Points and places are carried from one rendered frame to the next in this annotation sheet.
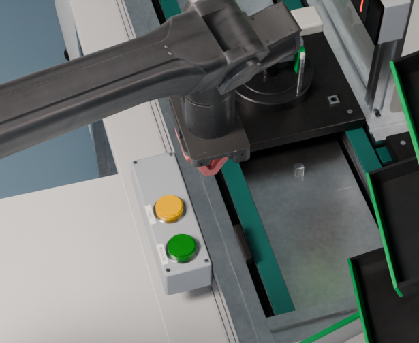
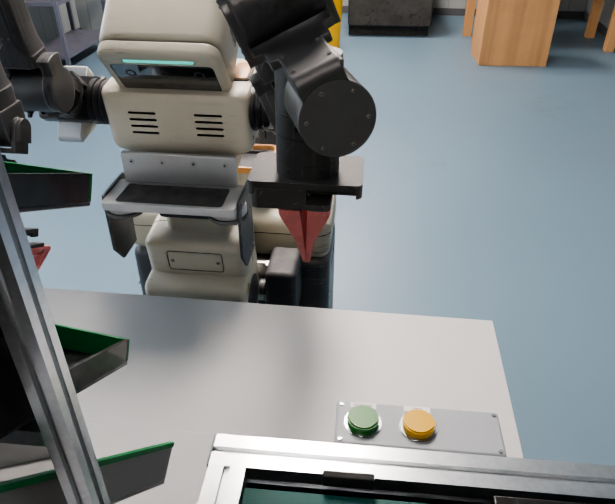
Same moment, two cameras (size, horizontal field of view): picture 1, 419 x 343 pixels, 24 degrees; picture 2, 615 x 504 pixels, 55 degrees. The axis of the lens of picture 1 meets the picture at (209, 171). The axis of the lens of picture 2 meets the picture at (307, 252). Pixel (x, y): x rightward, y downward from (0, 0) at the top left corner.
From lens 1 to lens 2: 1.14 m
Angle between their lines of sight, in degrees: 75
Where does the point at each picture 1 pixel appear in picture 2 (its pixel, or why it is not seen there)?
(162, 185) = (455, 430)
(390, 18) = not seen: outside the picture
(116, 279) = not seen: hidden behind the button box
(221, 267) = (325, 449)
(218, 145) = (266, 166)
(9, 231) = (462, 360)
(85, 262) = (412, 402)
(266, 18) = (314, 49)
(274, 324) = (234, 473)
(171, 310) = not seen: hidden behind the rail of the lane
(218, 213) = (400, 470)
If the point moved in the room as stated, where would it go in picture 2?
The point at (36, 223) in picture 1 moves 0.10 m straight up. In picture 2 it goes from (467, 378) to (477, 332)
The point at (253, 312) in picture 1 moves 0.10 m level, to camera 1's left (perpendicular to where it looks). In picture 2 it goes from (258, 458) to (290, 399)
